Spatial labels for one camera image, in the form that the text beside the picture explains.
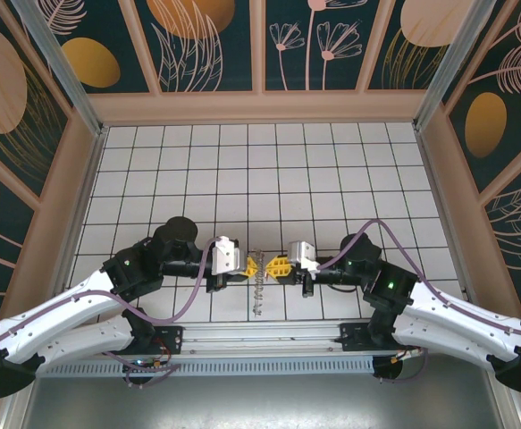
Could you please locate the metal spring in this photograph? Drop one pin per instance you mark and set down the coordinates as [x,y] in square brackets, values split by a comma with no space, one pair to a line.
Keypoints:
[258,290]

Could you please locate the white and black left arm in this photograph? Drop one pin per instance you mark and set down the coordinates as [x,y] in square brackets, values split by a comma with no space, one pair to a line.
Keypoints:
[63,308]

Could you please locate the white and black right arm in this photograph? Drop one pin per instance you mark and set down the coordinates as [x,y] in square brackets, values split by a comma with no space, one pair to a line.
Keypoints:
[456,308]

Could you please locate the grey metal sheet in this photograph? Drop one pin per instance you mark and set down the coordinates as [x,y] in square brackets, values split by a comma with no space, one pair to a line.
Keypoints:
[260,402]

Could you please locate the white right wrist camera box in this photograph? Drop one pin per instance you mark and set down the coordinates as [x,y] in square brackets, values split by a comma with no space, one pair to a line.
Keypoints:
[300,252]

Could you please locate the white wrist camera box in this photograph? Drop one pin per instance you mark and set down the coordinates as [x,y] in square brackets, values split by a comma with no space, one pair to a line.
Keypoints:
[300,252]
[224,257]

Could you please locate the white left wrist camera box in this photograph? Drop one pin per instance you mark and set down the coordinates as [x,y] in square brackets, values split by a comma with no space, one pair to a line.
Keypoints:
[224,257]

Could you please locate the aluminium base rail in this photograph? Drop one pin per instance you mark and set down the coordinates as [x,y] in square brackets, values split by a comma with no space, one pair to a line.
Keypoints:
[260,339]

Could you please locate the aluminium side rail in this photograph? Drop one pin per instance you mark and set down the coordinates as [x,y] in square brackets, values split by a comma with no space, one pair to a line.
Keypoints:
[79,214]
[444,214]

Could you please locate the wall panel with pink leaf outlines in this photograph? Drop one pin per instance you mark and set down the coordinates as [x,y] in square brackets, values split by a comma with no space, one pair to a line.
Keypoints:
[519,223]

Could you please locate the wall panel with orange oval and ferns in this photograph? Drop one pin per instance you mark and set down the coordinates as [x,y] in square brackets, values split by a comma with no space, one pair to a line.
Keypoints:
[488,125]

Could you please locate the aluminium corner post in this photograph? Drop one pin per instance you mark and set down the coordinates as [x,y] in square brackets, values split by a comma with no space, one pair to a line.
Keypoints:
[70,76]
[451,67]

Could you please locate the wall panel with orange circle and leaves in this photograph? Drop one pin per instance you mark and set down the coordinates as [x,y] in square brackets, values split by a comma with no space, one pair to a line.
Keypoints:
[188,44]

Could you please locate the wall panel with small orange oval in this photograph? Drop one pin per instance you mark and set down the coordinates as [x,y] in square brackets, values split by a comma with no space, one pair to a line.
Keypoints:
[90,62]

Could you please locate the wall panel with two flowers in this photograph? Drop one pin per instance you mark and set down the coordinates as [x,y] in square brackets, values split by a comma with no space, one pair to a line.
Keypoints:
[313,44]

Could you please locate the wall panel with large peach oval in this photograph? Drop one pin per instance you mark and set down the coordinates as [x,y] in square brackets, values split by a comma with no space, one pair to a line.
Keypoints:
[1,89]

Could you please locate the wall panel with peach oval and gold fronds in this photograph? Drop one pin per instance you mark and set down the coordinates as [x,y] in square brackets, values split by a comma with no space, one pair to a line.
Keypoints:
[421,27]

